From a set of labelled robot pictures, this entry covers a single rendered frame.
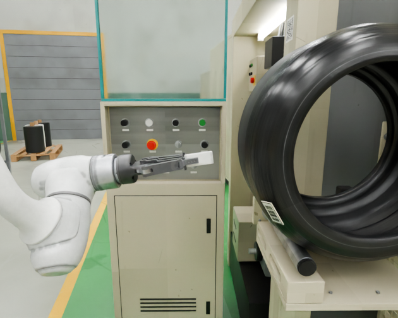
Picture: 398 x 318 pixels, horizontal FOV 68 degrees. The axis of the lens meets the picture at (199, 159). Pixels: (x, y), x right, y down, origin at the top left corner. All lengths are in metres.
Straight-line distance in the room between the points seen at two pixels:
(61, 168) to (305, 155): 0.76
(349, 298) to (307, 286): 0.13
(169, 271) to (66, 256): 0.93
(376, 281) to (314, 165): 0.39
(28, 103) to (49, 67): 1.22
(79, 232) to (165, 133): 0.78
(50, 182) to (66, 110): 9.09
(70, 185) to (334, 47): 0.64
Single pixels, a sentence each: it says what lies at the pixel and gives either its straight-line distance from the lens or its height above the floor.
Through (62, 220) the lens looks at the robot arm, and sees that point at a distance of 0.67.
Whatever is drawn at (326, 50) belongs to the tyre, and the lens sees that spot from 0.69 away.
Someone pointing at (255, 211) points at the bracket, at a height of 0.90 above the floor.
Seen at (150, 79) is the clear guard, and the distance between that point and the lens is 1.35.
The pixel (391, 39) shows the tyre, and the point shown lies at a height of 1.40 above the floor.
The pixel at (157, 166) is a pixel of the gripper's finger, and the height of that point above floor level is 1.13.
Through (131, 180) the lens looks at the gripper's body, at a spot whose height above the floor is 1.09.
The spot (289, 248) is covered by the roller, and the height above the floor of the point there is 0.91.
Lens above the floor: 1.29
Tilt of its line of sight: 12 degrees down
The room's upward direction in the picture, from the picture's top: straight up
